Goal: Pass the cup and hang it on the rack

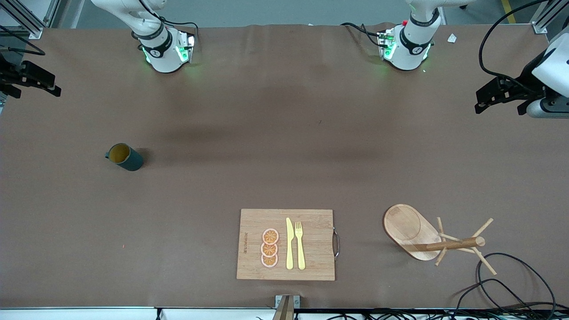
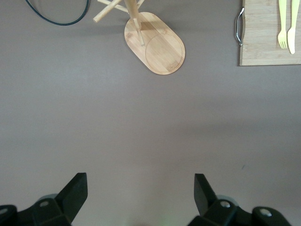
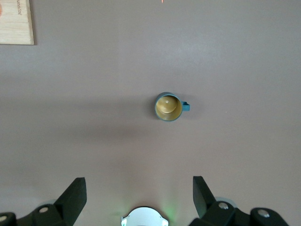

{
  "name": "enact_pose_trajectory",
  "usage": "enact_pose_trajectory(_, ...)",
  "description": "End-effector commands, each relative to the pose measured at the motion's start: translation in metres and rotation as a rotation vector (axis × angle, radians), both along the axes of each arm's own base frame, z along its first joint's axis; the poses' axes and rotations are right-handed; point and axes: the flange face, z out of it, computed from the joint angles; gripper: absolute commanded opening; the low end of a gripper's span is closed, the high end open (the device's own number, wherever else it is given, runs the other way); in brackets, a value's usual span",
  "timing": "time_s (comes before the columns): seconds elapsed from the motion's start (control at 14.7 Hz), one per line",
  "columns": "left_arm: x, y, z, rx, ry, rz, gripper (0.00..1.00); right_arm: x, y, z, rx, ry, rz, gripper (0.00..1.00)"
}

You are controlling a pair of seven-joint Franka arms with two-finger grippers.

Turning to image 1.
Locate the teal cup yellow inside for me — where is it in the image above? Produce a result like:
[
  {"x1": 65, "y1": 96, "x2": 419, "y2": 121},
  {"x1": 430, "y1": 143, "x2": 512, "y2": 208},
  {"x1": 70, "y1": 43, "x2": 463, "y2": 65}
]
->
[{"x1": 105, "y1": 143, "x2": 144, "y2": 172}]

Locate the wooden cup rack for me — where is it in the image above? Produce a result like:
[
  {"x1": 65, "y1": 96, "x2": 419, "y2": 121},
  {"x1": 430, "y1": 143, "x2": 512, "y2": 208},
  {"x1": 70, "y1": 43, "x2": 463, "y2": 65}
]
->
[{"x1": 383, "y1": 204, "x2": 497, "y2": 276}]

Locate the wooden cutting board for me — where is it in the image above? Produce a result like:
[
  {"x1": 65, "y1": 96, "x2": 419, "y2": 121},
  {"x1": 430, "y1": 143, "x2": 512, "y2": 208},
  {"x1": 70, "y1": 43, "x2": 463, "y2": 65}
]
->
[{"x1": 236, "y1": 209, "x2": 341, "y2": 281}]

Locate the yellow plastic fork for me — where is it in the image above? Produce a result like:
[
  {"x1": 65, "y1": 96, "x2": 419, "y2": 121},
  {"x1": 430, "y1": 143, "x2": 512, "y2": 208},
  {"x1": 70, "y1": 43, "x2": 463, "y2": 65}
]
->
[{"x1": 295, "y1": 221, "x2": 306, "y2": 271}]

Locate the yellow plastic knife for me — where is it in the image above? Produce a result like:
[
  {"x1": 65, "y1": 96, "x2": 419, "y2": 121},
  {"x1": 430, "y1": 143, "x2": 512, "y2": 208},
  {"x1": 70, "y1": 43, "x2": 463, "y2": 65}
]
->
[{"x1": 286, "y1": 217, "x2": 295, "y2": 270}]

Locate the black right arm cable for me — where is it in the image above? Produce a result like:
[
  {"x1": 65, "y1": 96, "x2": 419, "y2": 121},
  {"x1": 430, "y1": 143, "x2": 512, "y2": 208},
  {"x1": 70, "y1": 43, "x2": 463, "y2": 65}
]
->
[{"x1": 0, "y1": 26, "x2": 46, "y2": 56}]

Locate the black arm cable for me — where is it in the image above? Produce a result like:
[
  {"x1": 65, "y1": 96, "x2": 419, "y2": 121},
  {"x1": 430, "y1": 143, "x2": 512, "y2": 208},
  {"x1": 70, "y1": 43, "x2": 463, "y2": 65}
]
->
[
  {"x1": 0, "y1": 26, "x2": 46, "y2": 56},
  {"x1": 478, "y1": 0, "x2": 552, "y2": 86}
]

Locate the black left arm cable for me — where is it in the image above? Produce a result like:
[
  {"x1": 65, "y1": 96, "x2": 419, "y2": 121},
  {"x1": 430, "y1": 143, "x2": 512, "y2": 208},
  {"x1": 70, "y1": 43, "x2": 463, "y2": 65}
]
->
[{"x1": 478, "y1": 0, "x2": 552, "y2": 86}]

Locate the aluminium frame profile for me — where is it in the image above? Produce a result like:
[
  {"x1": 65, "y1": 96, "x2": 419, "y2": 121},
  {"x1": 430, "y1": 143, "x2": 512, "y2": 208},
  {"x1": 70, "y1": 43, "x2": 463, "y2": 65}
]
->
[
  {"x1": 531, "y1": 0, "x2": 569, "y2": 35},
  {"x1": 0, "y1": 0, "x2": 60, "y2": 40}
]

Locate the black looped cable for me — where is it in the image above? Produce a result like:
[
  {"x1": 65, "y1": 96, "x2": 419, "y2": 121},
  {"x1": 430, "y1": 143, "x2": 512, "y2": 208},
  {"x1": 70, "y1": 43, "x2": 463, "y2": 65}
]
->
[
  {"x1": 453, "y1": 279, "x2": 538, "y2": 319},
  {"x1": 477, "y1": 252, "x2": 557, "y2": 312}
]

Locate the black left base cable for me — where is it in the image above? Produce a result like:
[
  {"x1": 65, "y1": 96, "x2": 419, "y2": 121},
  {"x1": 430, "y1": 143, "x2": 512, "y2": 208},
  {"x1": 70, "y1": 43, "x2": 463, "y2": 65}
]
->
[{"x1": 341, "y1": 22, "x2": 387, "y2": 47}]

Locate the black base cable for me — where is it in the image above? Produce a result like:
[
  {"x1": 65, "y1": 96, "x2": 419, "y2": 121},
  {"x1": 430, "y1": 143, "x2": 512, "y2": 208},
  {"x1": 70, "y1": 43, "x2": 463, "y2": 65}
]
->
[
  {"x1": 138, "y1": 0, "x2": 199, "y2": 49},
  {"x1": 341, "y1": 22, "x2": 387, "y2": 47}
]

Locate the black right base cable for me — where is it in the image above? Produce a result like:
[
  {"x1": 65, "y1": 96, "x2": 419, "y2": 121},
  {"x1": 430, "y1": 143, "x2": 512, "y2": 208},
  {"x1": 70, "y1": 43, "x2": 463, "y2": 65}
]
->
[{"x1": 138, "y1": 0, "x2": 199, "y2": 49}]

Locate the black cable tangle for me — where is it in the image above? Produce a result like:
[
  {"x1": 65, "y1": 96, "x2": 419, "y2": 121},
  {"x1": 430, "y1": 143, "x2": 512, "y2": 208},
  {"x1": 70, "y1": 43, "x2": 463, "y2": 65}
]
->
[{"x1": 293, "y1": 309, "x2": 569, "y2": 320}]

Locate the aluminium camera mount post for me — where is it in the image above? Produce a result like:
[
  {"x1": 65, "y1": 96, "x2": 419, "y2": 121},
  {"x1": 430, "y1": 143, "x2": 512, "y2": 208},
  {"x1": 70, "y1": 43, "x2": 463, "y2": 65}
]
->
[{"x1": 272, "y1": 295, "x2": 301, "y2": 320}]

